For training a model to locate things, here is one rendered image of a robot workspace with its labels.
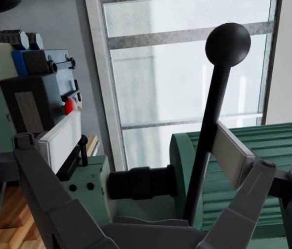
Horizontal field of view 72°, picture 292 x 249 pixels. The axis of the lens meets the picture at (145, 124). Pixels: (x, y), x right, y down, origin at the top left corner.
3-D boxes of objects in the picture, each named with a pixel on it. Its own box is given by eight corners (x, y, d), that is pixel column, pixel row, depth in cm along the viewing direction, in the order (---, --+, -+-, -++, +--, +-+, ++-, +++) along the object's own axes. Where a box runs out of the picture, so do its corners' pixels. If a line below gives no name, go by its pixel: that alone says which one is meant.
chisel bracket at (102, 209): (64, 157, 40) (107, 153, 39) (79, 212, 45) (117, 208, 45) (48, 181, 33) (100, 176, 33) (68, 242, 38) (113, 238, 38)
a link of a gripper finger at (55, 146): (52, 180, 14) (41, 180, 14) (81, 138, 20) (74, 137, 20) (48, 141, 13) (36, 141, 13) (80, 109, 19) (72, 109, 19)
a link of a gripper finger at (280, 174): (267, 180, 12) (315, 184, 12) (232, 143, 17) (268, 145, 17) (260, 200, 13) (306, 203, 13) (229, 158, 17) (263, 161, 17)
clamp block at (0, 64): (-7, 49, 34) (45, 43, 34) (19, 122, 39) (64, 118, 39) (-107, 50, 20) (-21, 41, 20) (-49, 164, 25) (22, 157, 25)
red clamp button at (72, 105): (68, 96, 28) (76, 95, 28) (73, 116, 29) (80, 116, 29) (61, 102, 25) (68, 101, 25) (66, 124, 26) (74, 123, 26)
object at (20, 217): (38, 154, 39) (65, 151, 39) (40, 162, 40) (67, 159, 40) (-25, 219, 24) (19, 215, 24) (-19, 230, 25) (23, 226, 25)
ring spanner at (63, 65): (71, 57, 34) (74, 57, 34) (74, 68, 35) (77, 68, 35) (45, 60, 25) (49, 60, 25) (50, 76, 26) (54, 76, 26)
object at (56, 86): (43, 50, 33) (76, 46, 33) (60, 113, 37) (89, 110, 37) (-15, 51, 21) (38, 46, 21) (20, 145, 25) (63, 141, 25)
